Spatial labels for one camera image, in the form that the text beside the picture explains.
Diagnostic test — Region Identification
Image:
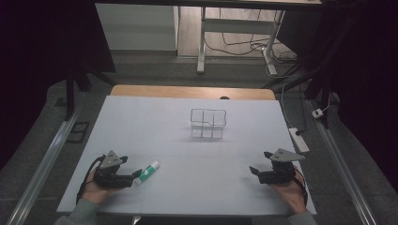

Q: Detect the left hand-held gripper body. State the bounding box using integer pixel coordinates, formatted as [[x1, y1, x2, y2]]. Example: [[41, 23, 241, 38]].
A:
[[93, 150, 134, 189]]

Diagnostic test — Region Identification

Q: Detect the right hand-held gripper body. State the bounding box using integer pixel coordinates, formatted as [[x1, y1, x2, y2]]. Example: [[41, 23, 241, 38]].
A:
[[257, 147, 306, 185]]

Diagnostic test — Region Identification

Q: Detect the white and green glue stick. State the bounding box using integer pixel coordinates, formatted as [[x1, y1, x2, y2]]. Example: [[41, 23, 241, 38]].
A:
[[133, 159, 161, 188]]

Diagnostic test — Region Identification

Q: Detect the person's left hand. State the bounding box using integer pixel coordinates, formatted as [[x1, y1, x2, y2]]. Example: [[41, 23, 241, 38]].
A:
[[81, 171, 122, 206]]

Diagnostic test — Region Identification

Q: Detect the person's right hand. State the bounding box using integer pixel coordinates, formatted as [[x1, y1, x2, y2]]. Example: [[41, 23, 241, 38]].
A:
[[268, 173, 308, 216]]

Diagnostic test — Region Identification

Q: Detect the white power strip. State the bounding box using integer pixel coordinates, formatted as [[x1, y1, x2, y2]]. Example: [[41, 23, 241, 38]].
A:
[[287, 127, 311, 154]]

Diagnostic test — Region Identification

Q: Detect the white table cover sheet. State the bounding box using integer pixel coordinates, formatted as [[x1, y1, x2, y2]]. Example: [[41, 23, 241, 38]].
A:
[[56, 95, 317, 218]]

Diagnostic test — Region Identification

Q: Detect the clear acrylic organizer box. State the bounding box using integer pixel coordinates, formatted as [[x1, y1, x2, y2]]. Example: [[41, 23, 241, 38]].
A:
[[190, 108, 228, 141]]

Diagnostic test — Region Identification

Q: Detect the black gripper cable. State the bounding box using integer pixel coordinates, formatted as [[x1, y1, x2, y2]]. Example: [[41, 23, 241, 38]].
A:
[[293, 168, 310, 208], [76, 155, 106, 205]]

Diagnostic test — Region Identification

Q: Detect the black floor frame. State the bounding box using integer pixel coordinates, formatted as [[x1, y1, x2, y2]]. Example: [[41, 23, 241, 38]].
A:
[[66, 121, 91, 144]]

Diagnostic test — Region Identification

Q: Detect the white power strip cable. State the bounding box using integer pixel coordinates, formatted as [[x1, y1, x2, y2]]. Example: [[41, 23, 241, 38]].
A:
[[280, 82, 295, 129]]

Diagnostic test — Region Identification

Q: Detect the aluminium floor rail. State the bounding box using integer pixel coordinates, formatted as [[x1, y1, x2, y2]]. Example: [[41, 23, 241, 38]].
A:
[[307, 98, 378, 225], [5, 105, 83, 225]]

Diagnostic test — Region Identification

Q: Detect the black floor cable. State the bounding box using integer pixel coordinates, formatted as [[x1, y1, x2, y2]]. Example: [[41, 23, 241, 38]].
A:
[[204, 7, 274, 57]]

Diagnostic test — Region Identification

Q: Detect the white metal desk frame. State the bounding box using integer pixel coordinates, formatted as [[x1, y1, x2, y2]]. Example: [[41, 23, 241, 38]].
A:
[[196, 6, 286, 77]]

